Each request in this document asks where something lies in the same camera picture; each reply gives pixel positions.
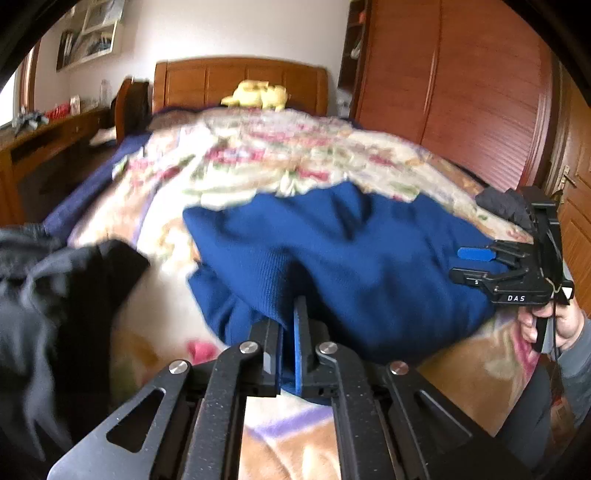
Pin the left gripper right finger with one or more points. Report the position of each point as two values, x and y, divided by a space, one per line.
390 422

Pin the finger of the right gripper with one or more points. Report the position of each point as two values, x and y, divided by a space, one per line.
506 254
483 280

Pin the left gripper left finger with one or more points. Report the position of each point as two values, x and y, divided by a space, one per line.
187 422

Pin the navy blue suit jacket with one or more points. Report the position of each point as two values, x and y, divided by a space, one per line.
373 269

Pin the grey right sleeve forearm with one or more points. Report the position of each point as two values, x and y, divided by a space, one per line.
575 370

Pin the person right hand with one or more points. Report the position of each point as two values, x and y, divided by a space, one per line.
569 322

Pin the dark grey garment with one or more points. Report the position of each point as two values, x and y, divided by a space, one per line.
509 205

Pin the wooden louvred wardrobe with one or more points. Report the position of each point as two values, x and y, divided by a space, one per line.
473 82

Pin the black jacket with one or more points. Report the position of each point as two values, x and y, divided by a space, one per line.
57 308

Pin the floral bed quilt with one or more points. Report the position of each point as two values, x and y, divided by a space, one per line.
219 158

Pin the yellow plush toy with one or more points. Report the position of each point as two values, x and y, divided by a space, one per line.
257 94

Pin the wooden chair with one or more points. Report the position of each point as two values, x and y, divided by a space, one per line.
131 108

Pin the wooden desk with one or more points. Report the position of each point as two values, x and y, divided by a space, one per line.
23 154

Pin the red basket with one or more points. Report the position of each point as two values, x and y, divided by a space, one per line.
58 112

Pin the plastic water bottle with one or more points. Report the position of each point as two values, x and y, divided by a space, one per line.
105 93

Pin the white wall shelf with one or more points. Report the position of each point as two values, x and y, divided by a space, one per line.
92 30

